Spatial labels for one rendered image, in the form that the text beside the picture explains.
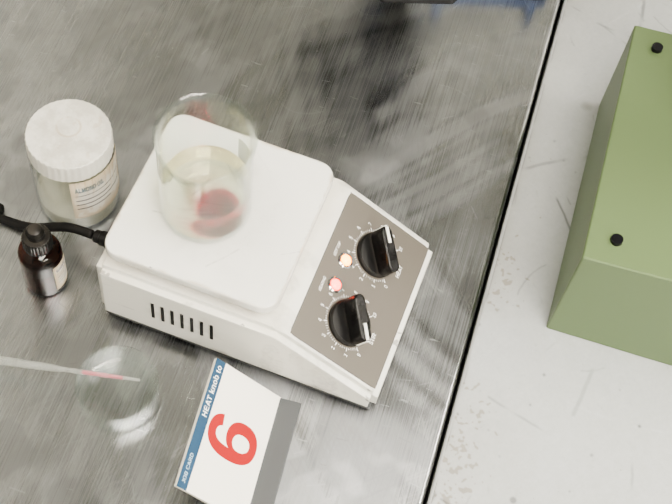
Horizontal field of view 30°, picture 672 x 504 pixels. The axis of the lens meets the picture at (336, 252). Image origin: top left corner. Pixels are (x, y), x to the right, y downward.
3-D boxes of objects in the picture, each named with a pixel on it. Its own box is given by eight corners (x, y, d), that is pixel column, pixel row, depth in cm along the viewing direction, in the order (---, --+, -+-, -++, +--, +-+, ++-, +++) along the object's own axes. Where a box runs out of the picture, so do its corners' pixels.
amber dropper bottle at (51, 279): (29, 302, 87) (16, 252, 81) (20, 266, 89) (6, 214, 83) (72, 291, 88) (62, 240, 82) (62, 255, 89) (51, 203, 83)
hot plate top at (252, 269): (337, 174, 85) (338, 166, 84) (273, 319, 79) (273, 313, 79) (174, 116, 86) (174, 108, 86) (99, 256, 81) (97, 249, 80)
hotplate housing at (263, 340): (429, 262, 92) (447, 204, 85) (371, 417, 85) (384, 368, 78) (149, 162, 94) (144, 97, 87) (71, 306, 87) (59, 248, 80)
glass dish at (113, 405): (83, 355, 86) (80, 341, 84) (164, 361, 86) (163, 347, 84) (71, 431, 83) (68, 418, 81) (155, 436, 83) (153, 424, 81)
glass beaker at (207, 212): (175, 158, 84) (171, 80, 77) (266, 182, 84) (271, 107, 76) (140, 244, 81) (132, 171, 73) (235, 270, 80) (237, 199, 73)
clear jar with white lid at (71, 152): (20, 201, 91) (4, 137, 84) (76, 148, 94) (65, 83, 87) (82, 246, 90) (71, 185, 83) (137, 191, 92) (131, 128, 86)
